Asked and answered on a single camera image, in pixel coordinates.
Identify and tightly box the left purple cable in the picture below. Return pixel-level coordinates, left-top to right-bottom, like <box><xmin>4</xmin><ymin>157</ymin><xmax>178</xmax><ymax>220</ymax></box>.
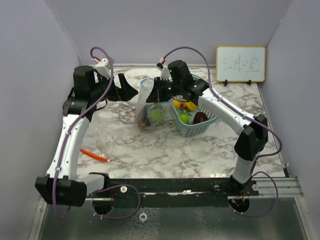
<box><xmin>53</xmin><ymin>46</ymin><xmax>115</xmax><ymax>219</ymax></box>

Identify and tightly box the white board wooden frame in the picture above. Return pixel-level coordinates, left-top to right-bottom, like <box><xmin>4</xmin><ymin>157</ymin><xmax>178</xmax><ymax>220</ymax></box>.
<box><xmin>216</xmin><ymin>45</ymin><xmax>266</xmax><ymax>85</ymax></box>

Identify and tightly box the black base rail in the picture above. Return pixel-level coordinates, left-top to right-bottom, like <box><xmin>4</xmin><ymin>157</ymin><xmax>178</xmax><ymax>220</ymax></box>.
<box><xmin>87</xmin><ymin>177</ymin><xmax>259</xmax><ymax>209</ymax></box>

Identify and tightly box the aluminium frame rail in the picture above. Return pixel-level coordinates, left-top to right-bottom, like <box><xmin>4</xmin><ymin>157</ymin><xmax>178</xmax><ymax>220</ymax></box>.
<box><xmin>39</xmin><ymin>176</ymin><xmax>305</xmax><ymax>201</ymax></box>

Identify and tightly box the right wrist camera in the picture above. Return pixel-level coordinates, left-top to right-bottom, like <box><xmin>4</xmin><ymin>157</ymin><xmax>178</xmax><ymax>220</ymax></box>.
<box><xmin>156</xmin><ymin>58</ymin><xmax>171</xmax><ymax>80</ymax></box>

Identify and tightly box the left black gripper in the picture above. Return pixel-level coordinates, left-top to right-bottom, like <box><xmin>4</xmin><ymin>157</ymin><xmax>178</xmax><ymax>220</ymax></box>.
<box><xmin>91</xmin><ymin>73</ymin><xmax>139</xmax><ymax>102</ymax></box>

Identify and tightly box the yellow lemon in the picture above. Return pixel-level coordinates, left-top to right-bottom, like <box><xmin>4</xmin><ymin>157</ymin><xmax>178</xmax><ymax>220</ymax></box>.
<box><xmin>172</xmin><ymin>100</ymin><xmax>181</xmax><ymax>110</ymax></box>

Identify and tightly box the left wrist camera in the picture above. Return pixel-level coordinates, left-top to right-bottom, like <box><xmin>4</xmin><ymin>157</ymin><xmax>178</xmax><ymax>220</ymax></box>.
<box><xmin>94</xmin><ymin>58</ymin><xmax>111</xmax><ymax>78</ymax></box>

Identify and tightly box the purple cable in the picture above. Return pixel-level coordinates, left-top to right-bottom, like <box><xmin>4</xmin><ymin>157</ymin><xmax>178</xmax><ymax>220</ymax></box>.
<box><xmin>162</xmin><ymin>46</ymin><xmax>283</xmax><ymax>218</ymax></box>
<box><xmin>53</xmin><ymin>46</ymin><xmax>115</xmax><ymax>219</ymax></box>

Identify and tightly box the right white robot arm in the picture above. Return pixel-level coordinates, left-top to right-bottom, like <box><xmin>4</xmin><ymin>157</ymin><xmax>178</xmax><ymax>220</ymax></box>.
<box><xmin>146</xmin><ymin>60</ymin><xmax>269</xmax><ymax>196</ymax></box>

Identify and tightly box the clear orange-zipper bag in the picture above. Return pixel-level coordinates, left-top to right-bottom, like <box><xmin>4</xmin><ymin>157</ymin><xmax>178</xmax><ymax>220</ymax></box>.
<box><xmin>81</xmin><ymin>122</ymin><xmax>118</xmax><ymax>162</ymax></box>

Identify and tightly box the dark purple grape bunch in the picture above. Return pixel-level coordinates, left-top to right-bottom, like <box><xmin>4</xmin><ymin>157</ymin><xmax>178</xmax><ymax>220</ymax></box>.
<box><xmin>141</xmin><ymin>104</ymin><xmax>154</xmax><ymax>125</ymax></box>

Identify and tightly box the green ring toy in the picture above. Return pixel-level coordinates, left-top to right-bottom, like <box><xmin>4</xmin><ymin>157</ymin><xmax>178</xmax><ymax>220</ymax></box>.
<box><xmin>149</xmin><ymin>108</ymin><xmax>164</xmax><ymax>122</ymax></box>

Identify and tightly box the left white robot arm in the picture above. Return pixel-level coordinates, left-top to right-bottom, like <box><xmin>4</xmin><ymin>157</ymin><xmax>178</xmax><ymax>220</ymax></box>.
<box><xmin>35</xmin><ymin>65</ymin><xmax>138</xmax><ymax>207</ymax></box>

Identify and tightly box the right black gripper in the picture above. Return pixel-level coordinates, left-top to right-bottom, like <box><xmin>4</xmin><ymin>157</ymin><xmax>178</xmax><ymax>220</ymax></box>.
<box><xmin>146</xmin><ymin>77</ymin><xmax>183</xmax><ymax>104</ymax></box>

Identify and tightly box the brown longan bunch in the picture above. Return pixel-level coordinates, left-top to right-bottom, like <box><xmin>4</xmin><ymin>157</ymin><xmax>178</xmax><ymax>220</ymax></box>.
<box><xmin>137</xmin><ymin>112</ymin><xmax>151</xmax><ymax>131</ymax></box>

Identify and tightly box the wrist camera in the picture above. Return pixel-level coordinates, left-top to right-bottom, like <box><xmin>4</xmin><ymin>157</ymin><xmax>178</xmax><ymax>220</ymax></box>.
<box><xmin>94</xmin><ymin>58</ymin><xmax>111</xmax><ymax>78</ymax></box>
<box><xmin>156</xmin><ymin>58</ymin><xmax>171</xmax><ymax>80</ymax></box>

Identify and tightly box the light blue plastic basket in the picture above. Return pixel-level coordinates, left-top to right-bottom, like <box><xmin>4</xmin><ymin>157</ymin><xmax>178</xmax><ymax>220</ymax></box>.
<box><xmin>171</xmin><ymin>96</ymin><xmax>218</xmax><ymax>138</ymax></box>

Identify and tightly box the dark red apple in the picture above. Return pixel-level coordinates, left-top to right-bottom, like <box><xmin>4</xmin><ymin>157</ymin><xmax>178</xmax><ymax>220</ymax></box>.
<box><xmin>192</xmin><ymin>111</ymin><xmax>208</xmax><ymax>125</ymax></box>

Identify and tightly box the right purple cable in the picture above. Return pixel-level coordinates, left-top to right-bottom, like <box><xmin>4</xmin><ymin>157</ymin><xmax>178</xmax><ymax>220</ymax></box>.
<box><xmin>162</xmin><ymin>46</ymin><xmax>283</xmax><ymax>218</ymax></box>

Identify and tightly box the green round fruit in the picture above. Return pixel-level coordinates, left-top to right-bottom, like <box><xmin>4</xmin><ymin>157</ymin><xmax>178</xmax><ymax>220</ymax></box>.
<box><xmin>179</xmin><ymin>113</ymin><xmax>189</xmax><ymax>125</ymax></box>

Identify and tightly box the clear blue-zipper bag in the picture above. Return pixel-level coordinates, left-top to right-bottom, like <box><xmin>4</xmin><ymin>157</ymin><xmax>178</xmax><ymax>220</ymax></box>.
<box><xmin>134</xmin><ymin>78</ymin><xmax>171</xmax><ymax>131</ymax></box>

